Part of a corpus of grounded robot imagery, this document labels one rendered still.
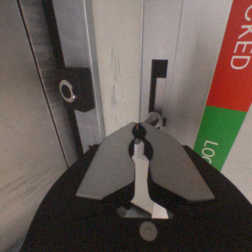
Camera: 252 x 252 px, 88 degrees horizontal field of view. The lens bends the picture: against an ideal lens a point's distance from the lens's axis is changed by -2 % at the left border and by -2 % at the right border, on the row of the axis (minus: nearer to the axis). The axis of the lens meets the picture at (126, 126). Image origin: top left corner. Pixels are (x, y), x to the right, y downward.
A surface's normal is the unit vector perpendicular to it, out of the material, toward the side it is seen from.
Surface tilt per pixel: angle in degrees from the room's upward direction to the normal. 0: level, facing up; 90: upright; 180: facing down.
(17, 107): 0
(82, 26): 90
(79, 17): 90
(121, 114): 90
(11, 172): 0
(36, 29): 0
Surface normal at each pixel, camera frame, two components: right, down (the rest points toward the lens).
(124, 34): -0.54, 0.42
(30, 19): 0.84, 0.25
